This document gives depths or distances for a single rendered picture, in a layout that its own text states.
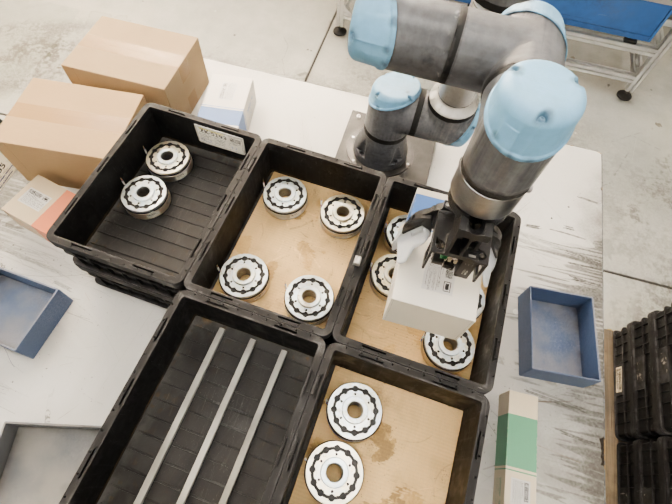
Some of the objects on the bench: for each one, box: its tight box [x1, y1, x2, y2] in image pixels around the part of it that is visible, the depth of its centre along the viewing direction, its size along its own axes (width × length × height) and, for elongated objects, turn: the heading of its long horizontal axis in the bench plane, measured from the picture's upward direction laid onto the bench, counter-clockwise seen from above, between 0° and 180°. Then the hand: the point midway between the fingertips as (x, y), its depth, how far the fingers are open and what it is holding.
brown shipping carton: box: [0, 78, 147, 189], centre depth 117 cm, size 30×22×16 cm
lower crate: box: [74, 263, 173, 309], centre depth 109 cm, size 40×30×12 cm
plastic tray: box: [0, 421, 102, 504], centre depth 83 cm, size 27×20×5 cm
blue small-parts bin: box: [0, 267, 73, 359], centre depth 99 cm, size 20×15×7 cm
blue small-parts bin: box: [518, 286, 601, 388], centre depth 103 cm, size 20×15×7 cm
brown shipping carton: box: [61, 16, 209, 114], centre depth 129 cm, size 30×22×16 cm
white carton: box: [197, 74, 257, 131], centre depth 129 cm, size 20×12×9 cm, turn 171°
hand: (439, 257), depth 68 cm, fingers closed on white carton, 14 cm apart
